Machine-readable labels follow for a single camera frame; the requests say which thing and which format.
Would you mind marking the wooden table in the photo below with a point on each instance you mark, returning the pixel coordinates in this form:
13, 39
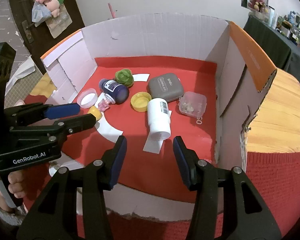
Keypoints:
276, 127

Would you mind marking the pink yellow toy figure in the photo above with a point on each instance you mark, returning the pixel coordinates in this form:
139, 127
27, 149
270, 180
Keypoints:
102, 104

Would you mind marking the white pill bottle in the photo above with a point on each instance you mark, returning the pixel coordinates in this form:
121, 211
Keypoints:
159, 119

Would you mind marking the clear plastic lid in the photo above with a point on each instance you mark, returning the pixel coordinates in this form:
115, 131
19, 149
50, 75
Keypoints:
87, 98

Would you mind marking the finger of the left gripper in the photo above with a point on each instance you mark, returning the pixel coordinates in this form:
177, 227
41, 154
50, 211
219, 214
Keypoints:
58, 130
34, 112

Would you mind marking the green fuzzy ball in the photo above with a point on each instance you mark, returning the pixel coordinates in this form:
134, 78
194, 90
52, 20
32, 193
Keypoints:
124, 77

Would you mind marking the grey rounded case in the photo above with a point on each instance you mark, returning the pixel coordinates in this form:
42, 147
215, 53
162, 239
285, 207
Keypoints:
167, 86

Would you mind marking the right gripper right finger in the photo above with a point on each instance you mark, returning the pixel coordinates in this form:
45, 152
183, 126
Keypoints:
245, 213

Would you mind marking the pink rabbit plush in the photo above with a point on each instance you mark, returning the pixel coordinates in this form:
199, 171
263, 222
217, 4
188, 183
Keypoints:
258, 5

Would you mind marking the small clear plastic box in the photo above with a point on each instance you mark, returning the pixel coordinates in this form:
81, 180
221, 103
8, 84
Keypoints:
192, 104

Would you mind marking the red knitted cloth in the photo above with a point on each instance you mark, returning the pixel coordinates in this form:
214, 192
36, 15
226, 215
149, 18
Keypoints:
272, 187

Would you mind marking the dark blue bottle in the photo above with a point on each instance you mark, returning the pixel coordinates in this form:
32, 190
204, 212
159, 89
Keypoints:
114, 91

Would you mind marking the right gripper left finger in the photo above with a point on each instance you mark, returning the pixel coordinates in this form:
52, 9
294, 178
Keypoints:
53, 215

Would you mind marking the red paper liner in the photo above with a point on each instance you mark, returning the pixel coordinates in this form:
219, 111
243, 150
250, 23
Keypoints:
195, 75

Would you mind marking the pink plush toys on door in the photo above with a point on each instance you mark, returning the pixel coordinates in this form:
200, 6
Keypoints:
44, 9

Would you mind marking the dark cloth covered table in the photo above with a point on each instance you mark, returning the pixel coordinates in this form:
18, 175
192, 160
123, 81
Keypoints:
283, 52

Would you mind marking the white orange cardboard box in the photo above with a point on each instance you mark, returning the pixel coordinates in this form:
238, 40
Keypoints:
210, 56

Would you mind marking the pink stick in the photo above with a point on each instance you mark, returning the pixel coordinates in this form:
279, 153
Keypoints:
112, 12

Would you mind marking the yellow bottle cap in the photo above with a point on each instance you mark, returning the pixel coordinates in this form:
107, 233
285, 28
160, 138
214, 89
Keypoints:
140, 100

